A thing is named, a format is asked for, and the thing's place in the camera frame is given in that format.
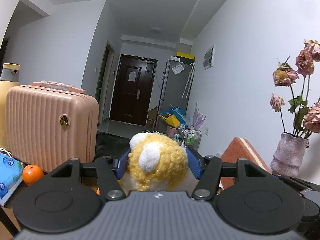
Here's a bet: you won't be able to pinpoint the yellow white plush toy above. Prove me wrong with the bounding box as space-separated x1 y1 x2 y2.
120 132 197 194

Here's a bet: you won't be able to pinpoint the purple textured vase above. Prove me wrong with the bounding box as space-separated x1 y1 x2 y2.
271 133 309 177

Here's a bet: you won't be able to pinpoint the yellow blue bags pile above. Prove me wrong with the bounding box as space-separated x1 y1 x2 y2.
159 107 186 128

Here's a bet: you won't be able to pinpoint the dark entrance door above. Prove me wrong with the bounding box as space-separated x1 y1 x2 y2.
109 54 157 126

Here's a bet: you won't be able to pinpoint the pink ribbed suitcase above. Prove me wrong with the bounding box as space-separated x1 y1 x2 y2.
5 82 99 172

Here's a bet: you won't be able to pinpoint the grey refrigerator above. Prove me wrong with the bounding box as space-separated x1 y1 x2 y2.
156 56 195 133

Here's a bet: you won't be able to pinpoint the dried pink roses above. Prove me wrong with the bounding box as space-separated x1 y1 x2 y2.
270 40 319 140

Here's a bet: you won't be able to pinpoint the orange fruit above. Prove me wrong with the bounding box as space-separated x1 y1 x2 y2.
22 165 44 186

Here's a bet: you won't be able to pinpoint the yellow box on refrigerator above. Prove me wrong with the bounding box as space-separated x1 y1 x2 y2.
176 51 195 60

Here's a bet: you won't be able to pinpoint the blue wet wipes pack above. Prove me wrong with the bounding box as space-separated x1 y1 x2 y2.
0 148 23 207

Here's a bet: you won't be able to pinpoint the wire trolley with bottles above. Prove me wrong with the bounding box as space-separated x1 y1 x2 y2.
174 124 202 151

